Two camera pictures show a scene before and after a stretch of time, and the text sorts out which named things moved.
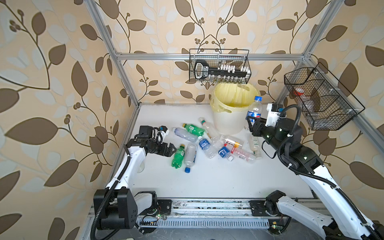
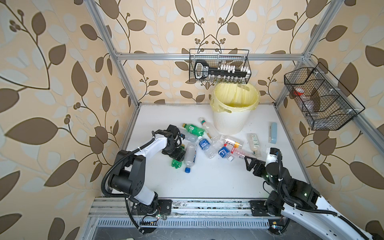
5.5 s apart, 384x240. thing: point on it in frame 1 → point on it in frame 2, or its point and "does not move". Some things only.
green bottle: (179, 155) does not move
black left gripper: (168, 152) → (176, 155)
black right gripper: (260, 124) → (260, 164)
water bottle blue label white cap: (207, 147) does not move
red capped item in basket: (299, 91) does not move
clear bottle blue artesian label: (190, 154) does not move
